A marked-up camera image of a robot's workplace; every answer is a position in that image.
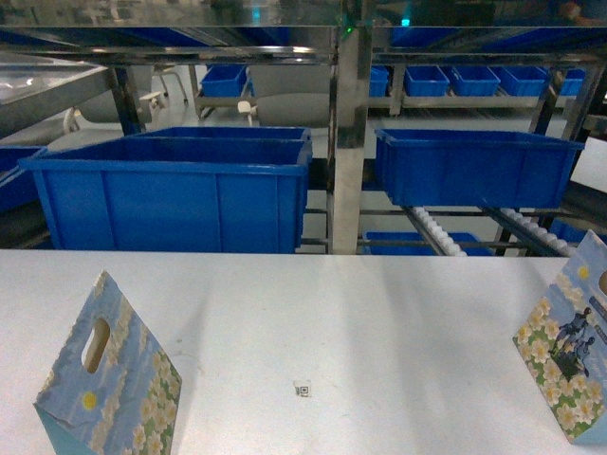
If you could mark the large blue bin left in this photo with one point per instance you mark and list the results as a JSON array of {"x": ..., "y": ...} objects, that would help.
[{"x": 175, "y": 194}]

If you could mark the blue bin on rollers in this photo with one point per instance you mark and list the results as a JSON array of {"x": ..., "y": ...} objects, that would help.
[{"x": 486, "y": 169}]

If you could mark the steel rack upright post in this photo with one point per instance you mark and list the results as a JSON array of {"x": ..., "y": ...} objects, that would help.
[{"x": 348, "y": 108}]

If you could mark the flower gift bag with handle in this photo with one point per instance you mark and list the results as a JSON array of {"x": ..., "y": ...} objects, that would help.
[{"x": 112, "y": 389}]

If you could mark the small QR code sticker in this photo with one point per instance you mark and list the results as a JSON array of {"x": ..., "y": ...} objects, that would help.
[{"x": 303, "y": 388}]

